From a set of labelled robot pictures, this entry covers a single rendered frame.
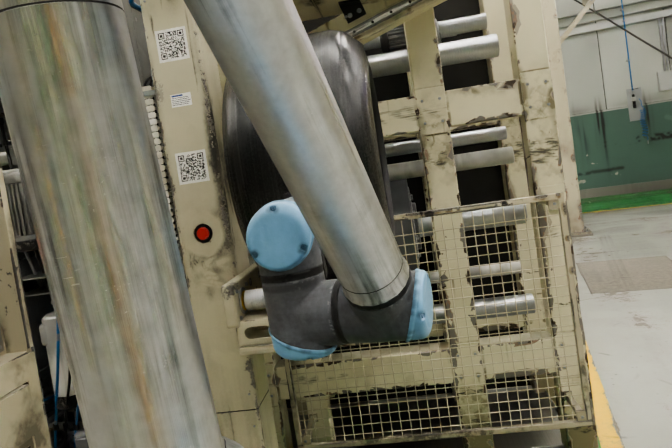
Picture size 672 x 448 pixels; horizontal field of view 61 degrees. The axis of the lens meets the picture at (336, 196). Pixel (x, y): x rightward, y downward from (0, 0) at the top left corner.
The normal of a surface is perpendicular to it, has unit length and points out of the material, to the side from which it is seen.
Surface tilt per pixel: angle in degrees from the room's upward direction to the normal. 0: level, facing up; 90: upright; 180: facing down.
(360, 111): 77
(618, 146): 90
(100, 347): 93
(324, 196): 126
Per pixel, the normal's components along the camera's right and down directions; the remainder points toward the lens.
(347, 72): 0.52, -0.48
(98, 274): 0.19, 0.06
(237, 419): -0.12, 0.07
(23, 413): 0.98, -0.14
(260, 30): 0.38, 0.47
